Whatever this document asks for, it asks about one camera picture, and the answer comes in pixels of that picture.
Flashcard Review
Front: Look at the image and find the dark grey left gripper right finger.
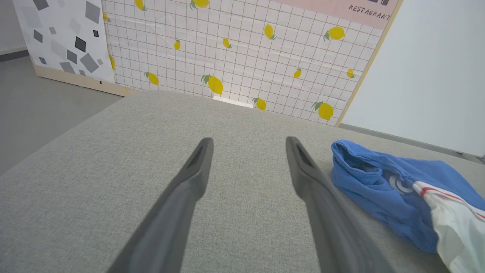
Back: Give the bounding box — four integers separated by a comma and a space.
285, 136, 396, 273

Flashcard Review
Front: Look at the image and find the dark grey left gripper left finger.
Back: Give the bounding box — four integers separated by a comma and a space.
106, 137, 214, 273

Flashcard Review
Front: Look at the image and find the blue and white garment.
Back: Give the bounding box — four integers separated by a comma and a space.
331, 140, 485, 273

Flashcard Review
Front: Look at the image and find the small white block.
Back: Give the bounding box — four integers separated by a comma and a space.
212, 96, 254, 109

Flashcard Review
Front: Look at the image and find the lemon print grid panel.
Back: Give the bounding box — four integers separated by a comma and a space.
101, 0, 404, 127

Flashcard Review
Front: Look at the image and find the grey terrazzo pattern panel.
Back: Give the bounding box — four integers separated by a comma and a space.
12, 0, 137, 97

